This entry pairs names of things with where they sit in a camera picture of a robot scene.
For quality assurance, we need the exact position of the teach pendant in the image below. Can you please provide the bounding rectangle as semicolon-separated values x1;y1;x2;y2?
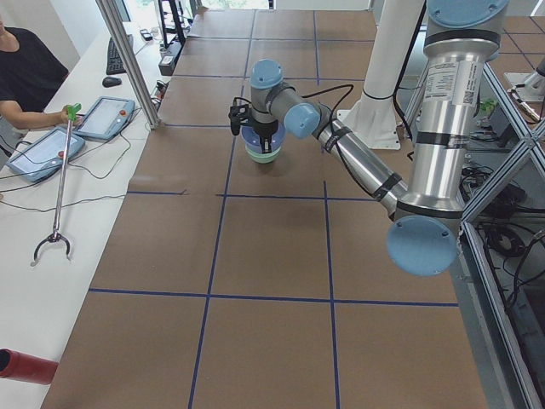
6;127;66;182
74;96;135;141

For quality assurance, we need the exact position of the red cylinder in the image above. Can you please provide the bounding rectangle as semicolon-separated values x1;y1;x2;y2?
1;349;58;385

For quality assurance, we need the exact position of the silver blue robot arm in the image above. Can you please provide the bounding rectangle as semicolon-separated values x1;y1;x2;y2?
243;1;508;276

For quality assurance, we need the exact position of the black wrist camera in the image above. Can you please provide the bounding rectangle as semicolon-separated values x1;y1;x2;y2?
228;99;254;136

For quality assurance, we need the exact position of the reacher grabber tool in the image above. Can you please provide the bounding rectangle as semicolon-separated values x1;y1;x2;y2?
31;103;82;267

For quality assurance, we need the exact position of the black keyboard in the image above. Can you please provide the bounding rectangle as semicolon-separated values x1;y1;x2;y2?
106;37;126;76

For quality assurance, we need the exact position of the aluminium frame post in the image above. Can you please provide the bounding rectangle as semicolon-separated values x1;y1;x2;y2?
95;0;160;130

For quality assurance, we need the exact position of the far teach pendant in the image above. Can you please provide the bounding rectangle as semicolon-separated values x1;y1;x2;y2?
74;96;135;141

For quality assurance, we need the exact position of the black computer mouse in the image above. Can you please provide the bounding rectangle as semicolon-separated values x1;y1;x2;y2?
102;76;122;88

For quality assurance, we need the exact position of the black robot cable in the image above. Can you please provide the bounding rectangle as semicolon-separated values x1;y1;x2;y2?
232;84;414;201

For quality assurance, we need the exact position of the near teach pendant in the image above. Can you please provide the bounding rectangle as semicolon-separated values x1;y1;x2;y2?
6;127;66;182

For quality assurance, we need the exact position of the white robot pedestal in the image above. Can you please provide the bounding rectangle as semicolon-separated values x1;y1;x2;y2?
337;0;426;150

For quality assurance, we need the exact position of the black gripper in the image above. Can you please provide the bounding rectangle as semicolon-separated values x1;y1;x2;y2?
253;121;278;153

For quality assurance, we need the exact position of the blue bowl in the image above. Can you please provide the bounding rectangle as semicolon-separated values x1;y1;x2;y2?
242;125;286;158

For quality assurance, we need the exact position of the person's hand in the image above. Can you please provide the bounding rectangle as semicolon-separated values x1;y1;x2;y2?
58;106;83;127

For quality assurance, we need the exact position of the green bowl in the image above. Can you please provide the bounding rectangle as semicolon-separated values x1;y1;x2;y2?
245;146;281;164

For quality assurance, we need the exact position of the person in black shirt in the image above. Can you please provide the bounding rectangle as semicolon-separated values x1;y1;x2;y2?
1;25;69;130

